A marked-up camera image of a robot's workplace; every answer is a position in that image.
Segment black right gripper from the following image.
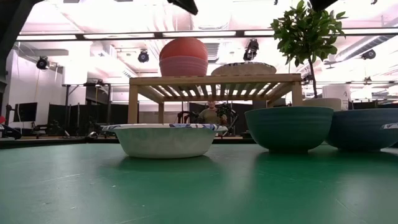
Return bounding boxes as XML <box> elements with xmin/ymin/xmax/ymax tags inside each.
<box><xmin>309</xmin><ymin>0</ymin><xmax>338</xmax><ymax>12</ymax></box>

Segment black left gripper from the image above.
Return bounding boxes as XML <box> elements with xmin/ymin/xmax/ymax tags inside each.
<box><xmin>167</xmin><ymin>0</ymin><xmax>199</xmax><ymax>16</ymax></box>

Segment red ribbed bowl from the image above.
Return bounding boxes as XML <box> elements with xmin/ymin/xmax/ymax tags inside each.
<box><xmin>159</xmin><ymin>37</ymin><xmax>208</xmax><ymax>62</ymax></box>

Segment pink ribbed bowl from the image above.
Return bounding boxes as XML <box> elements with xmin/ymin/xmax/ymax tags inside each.
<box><xmin>159</xmin><ymin>55</ymin><xmax>208</xmax><ymax>77</ymax></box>

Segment green ribbed bowl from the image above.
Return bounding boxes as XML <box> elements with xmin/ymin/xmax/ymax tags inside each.
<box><xmin>244</xmin><ymin>106</ymin><xmax>335</xmax><ymax>154</ymax></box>

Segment wooden slatted shelf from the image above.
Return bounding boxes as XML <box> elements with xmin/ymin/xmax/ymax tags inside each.
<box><xmin>127</xmin><ymin>73</ymin><xmax>303</xmax><ymax>125</ymax></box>

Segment small green leafy tree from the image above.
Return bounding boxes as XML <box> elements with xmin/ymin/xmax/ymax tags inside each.
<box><xmin>269</xmin><ymin>0</ymin><xmax>348</xmax><ymax>99</ymax></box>

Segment long ceiling light bar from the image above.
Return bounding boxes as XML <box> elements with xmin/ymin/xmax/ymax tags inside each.
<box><xmin>15</xmin><ymin>28</ymin><xmax>398</xmax><ymax>41</ymax></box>

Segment black ceiling spotlight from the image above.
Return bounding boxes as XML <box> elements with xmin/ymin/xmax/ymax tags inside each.
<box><xmin>137</xmin><ymin>49</ymin><xmax>150</xmax><ymax>64</ymax></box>
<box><xmin>360</xmin><ymin>49</ymin><xmax>377</xmax><ymax>60</ymax></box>
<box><xmin>243</xmin><ymin>39</ymin><xmax>260</xmax><ymax>62</ymax></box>
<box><xmin>35</xmin><ymin>55</ymin><xmax>50</xmax><ymax>71</ymax></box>

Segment white background cylinder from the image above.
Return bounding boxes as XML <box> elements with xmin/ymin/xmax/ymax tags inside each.
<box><xmin>322</xmin><ymin>83</ymin><xmax>352</xmax><ymax>110</ymax></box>

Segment white round plant pot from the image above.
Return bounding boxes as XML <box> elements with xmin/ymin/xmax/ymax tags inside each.
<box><xmin>303</xmin><ymin>97</ymin><xmax>343</xmax><ymax>112</ymax></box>

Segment person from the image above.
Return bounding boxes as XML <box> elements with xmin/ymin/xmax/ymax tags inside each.
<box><xmin>198</xmin><ymin>100</ymin><xmax>228</xmax><ymax>126</ymax></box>

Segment blue ribbed bowl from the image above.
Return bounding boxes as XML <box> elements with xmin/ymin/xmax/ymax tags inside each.
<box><xmin>325</xmin><ymin>108</ymin><xmax>398</xmax><ymax>152</ymax></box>

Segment black partition panels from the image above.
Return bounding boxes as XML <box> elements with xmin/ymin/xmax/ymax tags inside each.
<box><xmin>46</xmin><ymin>102</ymin><xmax>130</xmax><ymax>136</ymax></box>

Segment green table mat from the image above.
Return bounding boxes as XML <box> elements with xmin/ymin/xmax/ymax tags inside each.
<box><xmin>0</xmin><ymin>142</ymin><xmax>398</xmax><ymax>224</ymax></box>

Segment dark wall monitor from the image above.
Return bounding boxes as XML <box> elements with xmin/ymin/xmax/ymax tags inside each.
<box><xmin>12</xmin><ymin>101</ymin><xmax>38</xmax><ymax>123</ymax></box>

